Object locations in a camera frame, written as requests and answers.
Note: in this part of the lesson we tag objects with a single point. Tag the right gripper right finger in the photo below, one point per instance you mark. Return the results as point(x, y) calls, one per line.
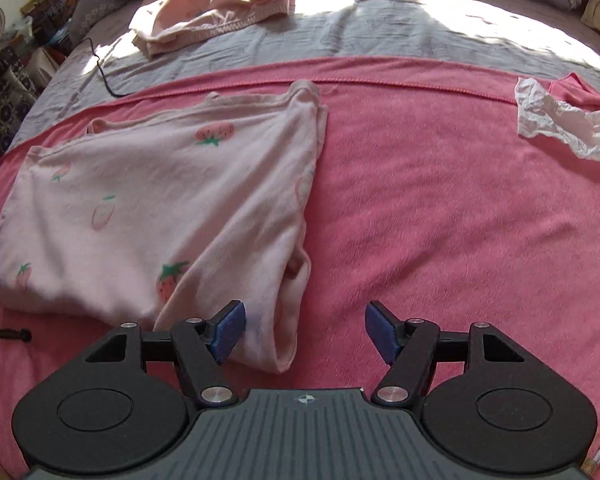
point(479, 396)

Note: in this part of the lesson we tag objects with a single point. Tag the pink strawberry pajama pants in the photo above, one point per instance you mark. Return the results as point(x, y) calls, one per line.
point(163, 26)

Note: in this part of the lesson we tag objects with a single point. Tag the patterned dark cloth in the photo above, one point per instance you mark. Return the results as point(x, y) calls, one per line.
point(17, 95)

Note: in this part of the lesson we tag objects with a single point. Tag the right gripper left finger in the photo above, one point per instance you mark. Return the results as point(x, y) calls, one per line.
point(129, 397)

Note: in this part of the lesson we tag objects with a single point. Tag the grey patterned bed sheet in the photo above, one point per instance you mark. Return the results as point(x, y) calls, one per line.
point(519, 36)

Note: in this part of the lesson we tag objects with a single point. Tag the white pink crumpled garment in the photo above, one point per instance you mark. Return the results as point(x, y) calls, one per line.
point(567, 110)

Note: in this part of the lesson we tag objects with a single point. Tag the pink fleece blanket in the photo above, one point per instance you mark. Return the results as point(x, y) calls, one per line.
point(427, 199)

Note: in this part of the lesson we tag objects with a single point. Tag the pink strawberry print shirt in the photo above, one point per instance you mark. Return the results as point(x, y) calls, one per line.
point(171, 216)

